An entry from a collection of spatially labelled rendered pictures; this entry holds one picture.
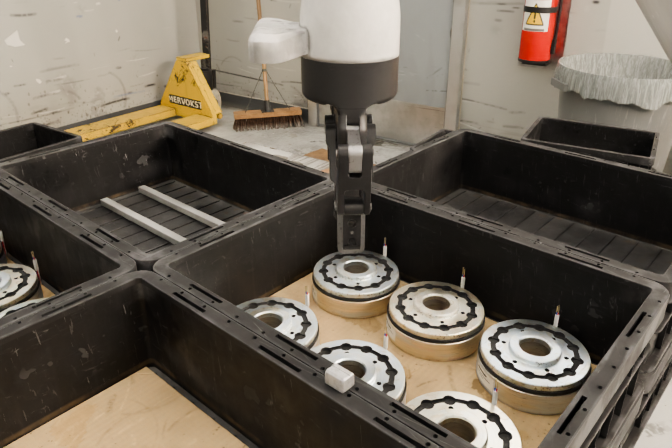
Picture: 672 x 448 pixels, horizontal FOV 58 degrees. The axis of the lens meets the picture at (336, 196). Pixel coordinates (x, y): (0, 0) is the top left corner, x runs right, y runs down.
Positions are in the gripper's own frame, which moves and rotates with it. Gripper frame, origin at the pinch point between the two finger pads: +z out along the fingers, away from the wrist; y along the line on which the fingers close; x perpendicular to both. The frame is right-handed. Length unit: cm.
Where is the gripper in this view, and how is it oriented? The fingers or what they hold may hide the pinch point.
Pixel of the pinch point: (348, 219)
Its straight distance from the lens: 51.7
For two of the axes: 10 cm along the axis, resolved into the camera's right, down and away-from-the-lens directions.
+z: 0.0, 9.1, 4.1
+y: -0.5, -4.0, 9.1
